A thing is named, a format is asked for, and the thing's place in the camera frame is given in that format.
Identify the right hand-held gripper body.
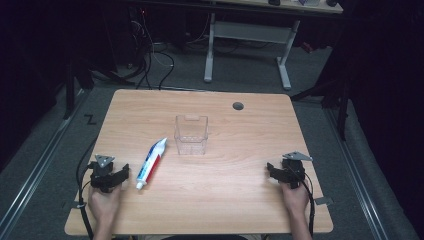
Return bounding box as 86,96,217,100
280,151,314,190

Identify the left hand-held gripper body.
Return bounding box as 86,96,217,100
87,154,116,194

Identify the person's left hand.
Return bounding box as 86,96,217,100
87,183,123,222

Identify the person's right hand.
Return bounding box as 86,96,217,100
279,181,311,216

